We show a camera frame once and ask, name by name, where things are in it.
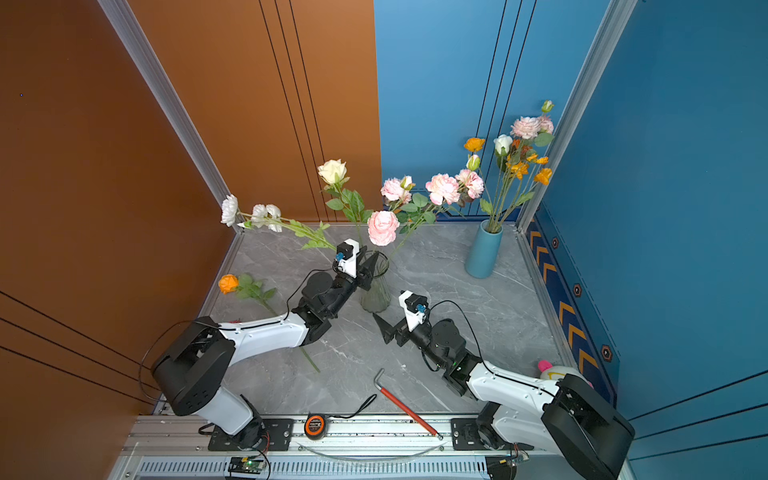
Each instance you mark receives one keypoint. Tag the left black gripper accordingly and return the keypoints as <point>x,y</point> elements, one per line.
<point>364,274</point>

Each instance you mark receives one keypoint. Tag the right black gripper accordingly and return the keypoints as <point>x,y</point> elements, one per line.
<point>388,332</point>

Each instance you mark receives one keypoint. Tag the clear ribbed glass vase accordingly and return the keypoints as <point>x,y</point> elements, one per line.
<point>378,298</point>

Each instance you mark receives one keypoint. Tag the pink ranunculus flower stem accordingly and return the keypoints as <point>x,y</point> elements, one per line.
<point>393,224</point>

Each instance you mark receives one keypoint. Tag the cream rose flower stem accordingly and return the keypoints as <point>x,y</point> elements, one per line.
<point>333,174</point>

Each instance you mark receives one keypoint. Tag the blue ceramic cylinder vase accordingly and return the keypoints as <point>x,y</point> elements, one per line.
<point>482,256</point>

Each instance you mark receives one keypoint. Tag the white ranunculus flower stem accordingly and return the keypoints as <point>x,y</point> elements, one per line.
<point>269,216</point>

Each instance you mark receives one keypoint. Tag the yellow orange rose stem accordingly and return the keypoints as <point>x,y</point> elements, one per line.
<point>246,288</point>

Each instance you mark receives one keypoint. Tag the pink rose spray stem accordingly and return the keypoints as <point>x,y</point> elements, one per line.
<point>444,193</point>

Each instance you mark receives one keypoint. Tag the yellow poppy flower bunch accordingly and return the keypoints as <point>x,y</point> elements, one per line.
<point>539,174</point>

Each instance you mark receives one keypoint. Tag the white rose flower stem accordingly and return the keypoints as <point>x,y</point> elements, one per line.
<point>503,145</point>

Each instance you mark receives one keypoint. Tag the orange gerbera flower stem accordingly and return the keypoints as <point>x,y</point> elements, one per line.
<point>517,170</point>

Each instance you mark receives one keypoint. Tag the pink peony flower stem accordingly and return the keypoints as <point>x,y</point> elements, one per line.
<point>537,130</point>

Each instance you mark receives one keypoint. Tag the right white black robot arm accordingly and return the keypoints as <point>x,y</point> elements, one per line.
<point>565,416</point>

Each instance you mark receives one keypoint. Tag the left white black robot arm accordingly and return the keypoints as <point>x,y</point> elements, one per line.
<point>191,370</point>

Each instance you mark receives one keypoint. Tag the orange black tape measure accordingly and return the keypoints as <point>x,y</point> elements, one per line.
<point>315,426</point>

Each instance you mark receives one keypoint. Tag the panda plush toy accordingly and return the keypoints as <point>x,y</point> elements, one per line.
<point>549,371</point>

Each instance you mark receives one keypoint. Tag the green circuit board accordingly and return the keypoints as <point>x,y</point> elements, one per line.
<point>248,467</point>

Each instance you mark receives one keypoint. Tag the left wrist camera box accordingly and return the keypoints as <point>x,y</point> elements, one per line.
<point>346,258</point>

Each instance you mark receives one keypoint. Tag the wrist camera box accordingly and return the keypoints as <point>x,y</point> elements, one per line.
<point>415,308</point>
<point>346,258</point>

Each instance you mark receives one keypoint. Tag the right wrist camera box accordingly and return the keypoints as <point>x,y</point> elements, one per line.
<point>415,308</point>

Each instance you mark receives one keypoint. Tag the red handled hammer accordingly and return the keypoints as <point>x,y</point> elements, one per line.
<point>403,407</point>

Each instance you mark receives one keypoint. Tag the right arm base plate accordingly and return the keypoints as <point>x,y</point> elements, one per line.
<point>467,435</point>

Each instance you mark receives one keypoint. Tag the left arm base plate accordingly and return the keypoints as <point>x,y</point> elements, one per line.
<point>265,435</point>

